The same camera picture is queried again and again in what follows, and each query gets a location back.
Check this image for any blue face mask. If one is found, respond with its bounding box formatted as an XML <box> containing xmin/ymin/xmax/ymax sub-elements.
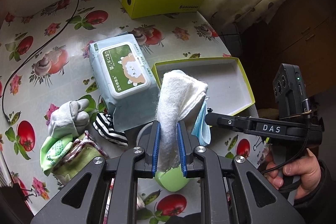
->
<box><xmin>191</xmin><ymin>100</ymin><xmax>211</xmax><ymax>146</ymax></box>

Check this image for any white terry towel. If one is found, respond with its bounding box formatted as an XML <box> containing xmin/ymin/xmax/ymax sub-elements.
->
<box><xmin>156</xmin><ymin>70</ymin><xmax>208</xmax><ymax>172</ymax></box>

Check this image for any black white striped sock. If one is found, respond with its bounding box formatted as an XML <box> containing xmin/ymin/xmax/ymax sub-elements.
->
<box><xmin>93</xmin><ymin>113</ymin><xmax>129</xmax><ymax>147</ymax></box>

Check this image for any person's right hand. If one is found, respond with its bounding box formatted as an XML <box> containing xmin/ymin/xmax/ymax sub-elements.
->
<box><xmin>264</xmin><ymin>148</ymin><xmax>321</xmax><ymax>200</ymax></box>

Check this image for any round transparent lid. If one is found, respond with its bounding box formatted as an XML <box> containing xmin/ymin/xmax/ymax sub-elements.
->
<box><xmin>135</xmin><ymin>122</ymin><xmax>153</xmax><ymax>146</ymax></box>

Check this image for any shallow yellow-rimmed box tray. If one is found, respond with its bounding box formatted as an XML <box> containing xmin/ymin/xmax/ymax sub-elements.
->
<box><xmin>152</xmin><ymin>57</ymin><xmax>255</xmax><ymax>115</ymax></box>

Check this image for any red-trimmed cloth pouch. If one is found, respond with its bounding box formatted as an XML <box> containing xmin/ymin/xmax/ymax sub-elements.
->
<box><xmin>52</xmin><ymin>130</ymin><xmax>108</xmax><ymax>185</ymax></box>

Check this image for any baby wipes pack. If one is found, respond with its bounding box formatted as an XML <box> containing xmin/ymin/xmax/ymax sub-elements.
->
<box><xmin>89</xmin><ymin>34</ymin><xmax>159</xmax><ymax>131</ymax></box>

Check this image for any grey white work glove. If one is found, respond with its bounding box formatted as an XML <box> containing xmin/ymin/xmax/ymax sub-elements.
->
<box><xmin>48</xmin><ymin>98</ymin><xmax>89</xmax><ymax>139</ymax></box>

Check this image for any wooden cabinet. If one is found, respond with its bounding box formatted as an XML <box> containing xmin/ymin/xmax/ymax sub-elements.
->
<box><xmin>268</xmin><ymin>0</ymin><xmax>335</xmax><ymax>96</ymax></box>

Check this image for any green patterned cloth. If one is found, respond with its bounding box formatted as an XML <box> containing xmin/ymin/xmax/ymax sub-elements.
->
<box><xmin>40</xmin><ymin>134</ymin><xmax>73</xmax><ymax>176</ymax></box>

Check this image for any floral plastic tablecloth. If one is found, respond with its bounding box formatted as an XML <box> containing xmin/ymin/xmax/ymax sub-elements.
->
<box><xmin>0</xmin><ymin>0</ymin><xmax>266</xmax><ymax>224</ymax></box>

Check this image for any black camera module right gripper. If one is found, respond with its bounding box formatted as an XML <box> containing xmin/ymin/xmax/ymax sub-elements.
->
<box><xmin>273</xmin><ymin>63</ymin><xmax>311</xmax><ymax>119</ymax></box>

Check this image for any black power cable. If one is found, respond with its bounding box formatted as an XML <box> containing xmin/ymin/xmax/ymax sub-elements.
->
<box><xmin>1</xmin><ymin>0</ymin><xmax>80</xmax><ymax>123</ymax></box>

